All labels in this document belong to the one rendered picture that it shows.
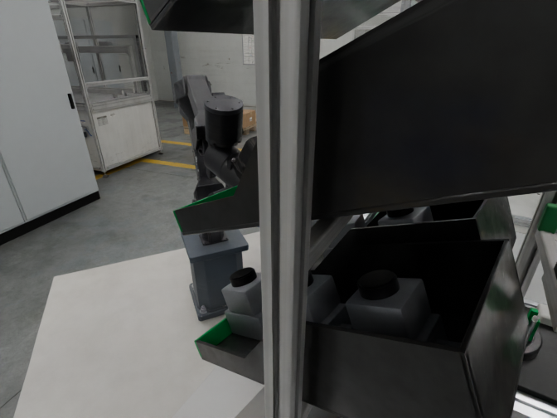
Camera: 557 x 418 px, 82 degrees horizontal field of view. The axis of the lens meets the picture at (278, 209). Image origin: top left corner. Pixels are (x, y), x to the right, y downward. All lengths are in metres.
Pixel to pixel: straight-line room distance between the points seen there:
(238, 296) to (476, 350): 0.23
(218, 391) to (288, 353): 0.58
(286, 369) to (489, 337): 0.11
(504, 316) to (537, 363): 0.57
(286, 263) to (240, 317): 0.22
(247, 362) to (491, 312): 0.20
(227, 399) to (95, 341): 0.37
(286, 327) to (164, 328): 0.75
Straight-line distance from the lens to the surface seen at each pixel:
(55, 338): 1.01
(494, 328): 0.23
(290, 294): 0.17
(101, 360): 0.91
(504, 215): 0.41
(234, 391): 0.77
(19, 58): 3.58
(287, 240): 0.15
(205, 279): 0.84
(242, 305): 0.36
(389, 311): 0.24
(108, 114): 4.80
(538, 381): 0.79
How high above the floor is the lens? 1.50
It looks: 26 degrees down
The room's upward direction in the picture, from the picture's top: straight up
